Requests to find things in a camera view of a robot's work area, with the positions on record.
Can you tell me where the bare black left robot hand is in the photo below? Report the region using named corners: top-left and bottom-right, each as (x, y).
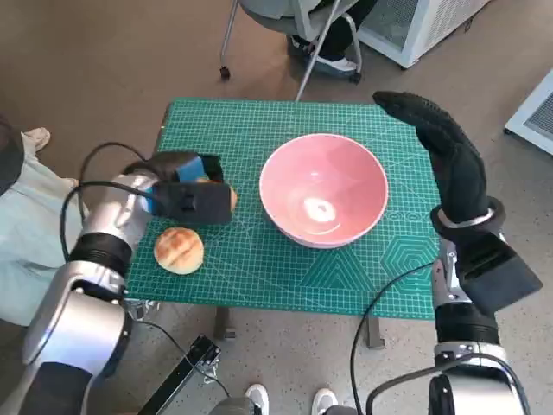
top-left (124, 150), bottom-right (225, 186)

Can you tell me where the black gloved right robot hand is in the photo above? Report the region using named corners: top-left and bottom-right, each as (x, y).
top-left (372, 89), bottom-right (493, 225)

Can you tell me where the long orange toy bread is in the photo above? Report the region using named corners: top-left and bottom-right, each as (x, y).
top-left (196, 176), bottom-right (240, 213)

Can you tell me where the round toy bread bun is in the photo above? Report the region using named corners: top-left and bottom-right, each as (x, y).
top-left (154, 227), bottom-right (204, 275)

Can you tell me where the pink bowl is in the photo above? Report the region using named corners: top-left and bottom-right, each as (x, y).
top-left (258, 132), bottom-right (389, 251)

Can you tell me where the white appliance with grille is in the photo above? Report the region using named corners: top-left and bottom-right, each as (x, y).
top-left (504, 68), bottom-right (553, 156)

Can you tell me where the green cutting mat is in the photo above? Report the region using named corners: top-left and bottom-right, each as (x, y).
top-left (124, 98), bottom-right (450, 321)

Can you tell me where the white cabinet with mesh panel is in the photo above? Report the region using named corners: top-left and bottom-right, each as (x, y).
top-left (358, 0), bottom-right (493, 69)

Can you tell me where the person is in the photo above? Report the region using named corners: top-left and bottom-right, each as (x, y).
top-left (288, 0), bottom-right (381, 73)
top-left (0, 114), bottom-right (94, 328)

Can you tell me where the black table leg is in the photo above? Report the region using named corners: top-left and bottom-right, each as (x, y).
top-left (365, 317), bottom-right (385, 349)
top-left (214, 307), bottom-right (237, 341)

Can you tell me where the grey office chair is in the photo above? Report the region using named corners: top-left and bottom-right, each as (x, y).
top-left (219, 0), bottom-right (364, 103)

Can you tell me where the black metal stand bar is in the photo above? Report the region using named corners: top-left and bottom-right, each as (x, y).
top-left (137, 335), bottom-right (222, 415)

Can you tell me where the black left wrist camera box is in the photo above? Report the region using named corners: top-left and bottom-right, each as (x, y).
top-left (150, 181), bottom-right (234, 226)

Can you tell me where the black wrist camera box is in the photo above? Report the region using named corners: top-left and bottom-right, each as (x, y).
top-left (150, 181), bottom-right (234, 226)
top-left (455, 233), bottom-right (544, 316)

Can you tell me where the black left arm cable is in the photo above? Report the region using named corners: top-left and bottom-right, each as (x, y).
top-left (79, 142), bottom-right (150, 220)
top-left (60, 180), bottom-right (155, 263)

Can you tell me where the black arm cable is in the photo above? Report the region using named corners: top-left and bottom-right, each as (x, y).
top-left (365, 353), bottom-right (532, 415)
top-left (60, 180), bottom-right (155, 263)
top-left (349, 261), bottom-right (435, 415)
top-left (79, 142), bottom-right (150, 220)

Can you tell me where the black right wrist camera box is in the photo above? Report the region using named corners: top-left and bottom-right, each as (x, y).
top-left (455, 233), bottom-right (544, 316)

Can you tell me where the thin black floor cable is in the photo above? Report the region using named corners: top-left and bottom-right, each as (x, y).
top-left (127, 318), bottom-right (232, 398)

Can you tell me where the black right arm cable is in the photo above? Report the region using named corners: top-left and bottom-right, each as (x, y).
top-left (349, 261), bottom-right (435, 415)
top-left (365, 353), bottom-right (532, 415)

